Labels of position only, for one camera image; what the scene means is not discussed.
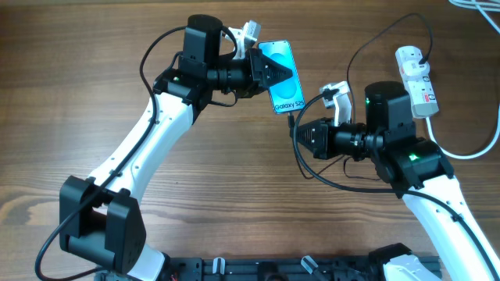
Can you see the white USB charger plug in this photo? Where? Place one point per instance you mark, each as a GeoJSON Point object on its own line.
{"type": "Point", "coordinates": [412, 69]}

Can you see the teal Samsung Galaxy smartphone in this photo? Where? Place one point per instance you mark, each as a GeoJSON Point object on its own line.
{"type": "Point", "coordinates": [284, 88]}

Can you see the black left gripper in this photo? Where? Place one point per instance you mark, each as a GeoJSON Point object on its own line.
{"type": "Point", "coordinates": [258, 62]}

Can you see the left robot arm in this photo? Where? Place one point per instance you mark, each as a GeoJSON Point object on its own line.
{"type": "Point", "coordinates": [100, 217]}

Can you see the white power strip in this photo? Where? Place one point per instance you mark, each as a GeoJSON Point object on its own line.
{"type": "Point", "coordinates": [423, 98]}

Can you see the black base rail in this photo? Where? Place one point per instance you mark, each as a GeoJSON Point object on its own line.
{"type": "Point", "coordinates": [339, 268]}

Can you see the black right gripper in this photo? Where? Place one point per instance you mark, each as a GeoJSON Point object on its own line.
{"type": "Point", "coordinates": [323, 145]}

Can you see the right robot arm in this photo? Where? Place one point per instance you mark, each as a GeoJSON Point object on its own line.
{"type": "Point", "coordinates": [416, 170]}

